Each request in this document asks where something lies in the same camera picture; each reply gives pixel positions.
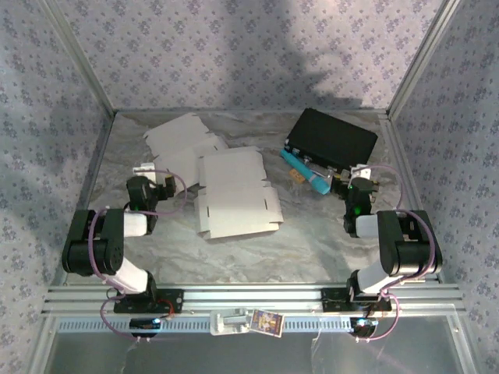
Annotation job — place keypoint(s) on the aluminium table edge rail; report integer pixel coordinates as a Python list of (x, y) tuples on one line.
[(87, 195), (396, 148)]

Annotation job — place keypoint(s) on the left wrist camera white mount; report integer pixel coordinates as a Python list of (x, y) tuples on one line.
[(144, 168)]

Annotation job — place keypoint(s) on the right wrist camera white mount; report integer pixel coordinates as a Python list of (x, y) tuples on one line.
[(358, 170)]

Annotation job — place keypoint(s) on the white plastic bracket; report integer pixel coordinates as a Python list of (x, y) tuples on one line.
[(226, 323)]

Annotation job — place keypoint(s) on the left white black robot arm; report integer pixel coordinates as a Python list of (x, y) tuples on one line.
[(132, 276)]

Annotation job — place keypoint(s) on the black hard case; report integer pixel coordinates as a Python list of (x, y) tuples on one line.
[(331, 136)]

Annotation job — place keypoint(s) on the teal plastic tube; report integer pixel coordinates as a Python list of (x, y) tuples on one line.
[(308, 175)]

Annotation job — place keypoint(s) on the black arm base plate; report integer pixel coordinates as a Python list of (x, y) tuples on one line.
[(175, 300), (331, 300)]

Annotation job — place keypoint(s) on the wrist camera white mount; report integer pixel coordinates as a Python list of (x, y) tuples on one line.
[(144, 168), (358, 170)]

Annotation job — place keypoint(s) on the colourful printed card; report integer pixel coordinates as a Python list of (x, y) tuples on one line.
[(267, 321)]

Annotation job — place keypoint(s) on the small black electronics box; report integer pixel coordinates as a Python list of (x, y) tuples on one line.
[(144, 325), (364, 326)]

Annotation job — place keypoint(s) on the aluminium mounting rail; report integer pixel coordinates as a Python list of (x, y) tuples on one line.
[(253, 296)]

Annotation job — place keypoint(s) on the white cardboard box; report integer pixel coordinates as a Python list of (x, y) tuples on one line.
[(175, 132), (234, 210)]

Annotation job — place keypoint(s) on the aluminium corner post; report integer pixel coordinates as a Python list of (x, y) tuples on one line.
[(82, 58), (421, 58)]

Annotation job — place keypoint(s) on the small orange tag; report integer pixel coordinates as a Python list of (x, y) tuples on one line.
[(298, 176)]

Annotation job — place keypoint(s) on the thin aluminium wall rail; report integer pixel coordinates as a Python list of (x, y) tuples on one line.
[(249, 111)]

